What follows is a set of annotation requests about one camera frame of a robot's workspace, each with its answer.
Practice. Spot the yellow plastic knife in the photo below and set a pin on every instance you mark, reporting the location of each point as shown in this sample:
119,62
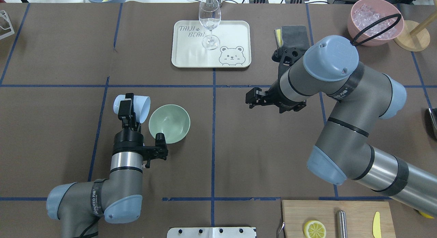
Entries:
376,225

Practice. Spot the cream bear tray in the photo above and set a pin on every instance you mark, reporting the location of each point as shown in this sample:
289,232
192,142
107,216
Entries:
193,48

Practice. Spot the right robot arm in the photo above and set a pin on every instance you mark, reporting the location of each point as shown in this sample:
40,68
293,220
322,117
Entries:
363,96

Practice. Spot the metal ice scoop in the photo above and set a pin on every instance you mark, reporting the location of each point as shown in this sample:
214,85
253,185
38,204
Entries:
432,112

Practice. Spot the clear wine glass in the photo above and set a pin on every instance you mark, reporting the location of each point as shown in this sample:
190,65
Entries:
210,16

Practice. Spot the grey folded cloth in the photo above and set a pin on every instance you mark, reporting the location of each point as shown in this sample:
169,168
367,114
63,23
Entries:
292,36

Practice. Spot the pink bowl with ice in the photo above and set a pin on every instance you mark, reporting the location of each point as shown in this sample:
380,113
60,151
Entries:
374,22

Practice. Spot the mint green bowl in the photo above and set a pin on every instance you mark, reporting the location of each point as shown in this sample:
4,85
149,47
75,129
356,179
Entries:
172,120

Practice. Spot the yellow lemon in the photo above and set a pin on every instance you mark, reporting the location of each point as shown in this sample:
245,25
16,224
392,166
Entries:
425,215

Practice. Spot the white camera pole base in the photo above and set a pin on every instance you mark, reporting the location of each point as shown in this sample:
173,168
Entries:
212,232

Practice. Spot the lemon half slice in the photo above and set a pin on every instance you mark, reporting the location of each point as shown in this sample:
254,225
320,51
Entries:
314,229

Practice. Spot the wooden mug tree stand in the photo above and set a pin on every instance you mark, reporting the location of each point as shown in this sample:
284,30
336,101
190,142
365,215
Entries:
414,36

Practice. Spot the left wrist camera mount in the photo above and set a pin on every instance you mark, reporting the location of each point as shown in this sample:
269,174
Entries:
158,151

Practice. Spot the white wire cup rack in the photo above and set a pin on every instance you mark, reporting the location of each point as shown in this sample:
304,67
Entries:
6,27

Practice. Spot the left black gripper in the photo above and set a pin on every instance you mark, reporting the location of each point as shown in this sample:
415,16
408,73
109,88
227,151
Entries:
128,139

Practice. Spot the metal cylinder tool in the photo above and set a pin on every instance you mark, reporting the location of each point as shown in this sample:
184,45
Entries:
342,231

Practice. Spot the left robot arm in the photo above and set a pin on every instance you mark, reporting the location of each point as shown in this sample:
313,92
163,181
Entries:
117,199

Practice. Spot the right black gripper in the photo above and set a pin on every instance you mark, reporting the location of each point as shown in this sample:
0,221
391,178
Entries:
273,93

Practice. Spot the light blue cup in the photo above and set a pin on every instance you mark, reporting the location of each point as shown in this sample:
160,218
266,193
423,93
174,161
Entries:
141,106

